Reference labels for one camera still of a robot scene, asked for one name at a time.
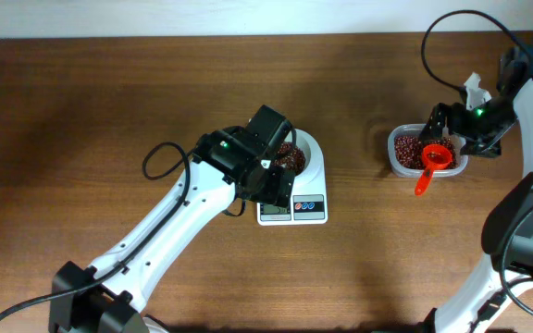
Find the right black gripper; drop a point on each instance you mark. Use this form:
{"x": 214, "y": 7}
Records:
{"x": 490, "y": 145}

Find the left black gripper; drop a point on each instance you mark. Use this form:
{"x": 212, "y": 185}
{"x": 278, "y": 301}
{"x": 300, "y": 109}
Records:
{"x": 273, "y": 195}

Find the orange measuring scoop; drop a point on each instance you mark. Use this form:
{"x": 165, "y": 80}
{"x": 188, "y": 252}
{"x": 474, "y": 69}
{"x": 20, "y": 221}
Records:
{"x": 435, "y": 157}

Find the red beans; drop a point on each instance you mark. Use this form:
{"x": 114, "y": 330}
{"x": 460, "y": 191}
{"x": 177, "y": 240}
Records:
{"x": 408, "y": 150}

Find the white bowl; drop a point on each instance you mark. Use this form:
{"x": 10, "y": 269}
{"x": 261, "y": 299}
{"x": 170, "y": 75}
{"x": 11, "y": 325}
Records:
{"x": 305, "y": 159}

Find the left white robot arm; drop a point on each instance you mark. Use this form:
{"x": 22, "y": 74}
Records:
{"x": 110, "y": 294}

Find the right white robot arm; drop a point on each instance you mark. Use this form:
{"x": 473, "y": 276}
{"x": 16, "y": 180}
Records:
{"x": 505, "y": 270}

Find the white kitchen scale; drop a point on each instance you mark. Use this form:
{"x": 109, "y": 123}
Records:
{"x": 308, "y": 205}

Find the clear plastic container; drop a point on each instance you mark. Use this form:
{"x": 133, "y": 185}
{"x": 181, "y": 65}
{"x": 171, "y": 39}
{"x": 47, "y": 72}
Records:
{"x": 415, "y": 130}

